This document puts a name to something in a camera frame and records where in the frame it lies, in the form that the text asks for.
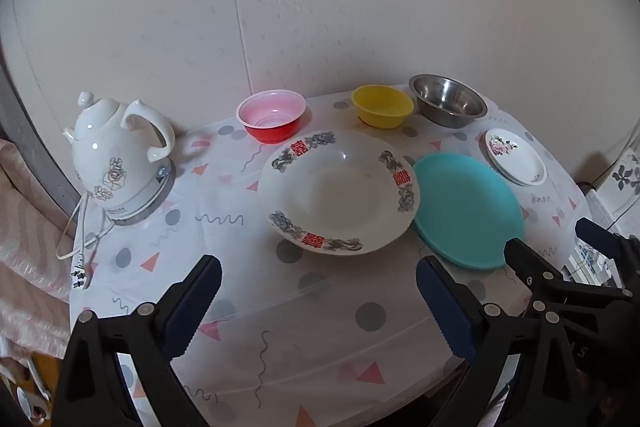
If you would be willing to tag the large white patterned plate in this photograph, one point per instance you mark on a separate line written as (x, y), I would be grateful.
(340, 192)

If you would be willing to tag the red plastic bowl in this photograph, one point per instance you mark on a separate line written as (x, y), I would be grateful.
(270, 112)

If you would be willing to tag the silver kettle base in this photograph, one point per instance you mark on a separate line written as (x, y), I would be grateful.
(150, 202)

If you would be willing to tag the teal plate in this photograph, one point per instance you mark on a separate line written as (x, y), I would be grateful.
(465, 212)

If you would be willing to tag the white ceramic kettle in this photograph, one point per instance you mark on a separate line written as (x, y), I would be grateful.
(110, 157)

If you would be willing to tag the yellow bowl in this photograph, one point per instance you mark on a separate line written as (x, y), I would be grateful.
(382, 104)

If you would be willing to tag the white patterned tablecloth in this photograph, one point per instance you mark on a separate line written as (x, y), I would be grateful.
(300, 307)

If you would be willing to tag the small white floral plate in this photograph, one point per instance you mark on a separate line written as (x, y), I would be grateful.
(520, 162)

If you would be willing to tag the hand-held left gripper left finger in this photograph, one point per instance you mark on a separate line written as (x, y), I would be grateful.
(185, 322)

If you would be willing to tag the stainless steel bowl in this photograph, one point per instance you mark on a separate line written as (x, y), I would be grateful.
(447, 99)

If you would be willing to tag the pink striped cloth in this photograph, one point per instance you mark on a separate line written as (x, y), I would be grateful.
(25, 257)

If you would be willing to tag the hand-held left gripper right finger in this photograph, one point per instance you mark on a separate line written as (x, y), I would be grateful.
(450, 312)

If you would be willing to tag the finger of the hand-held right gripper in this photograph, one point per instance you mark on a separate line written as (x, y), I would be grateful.
(600, 237)
(530, 267)

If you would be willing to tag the white floral cloth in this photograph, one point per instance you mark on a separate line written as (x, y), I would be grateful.
(625, 177)

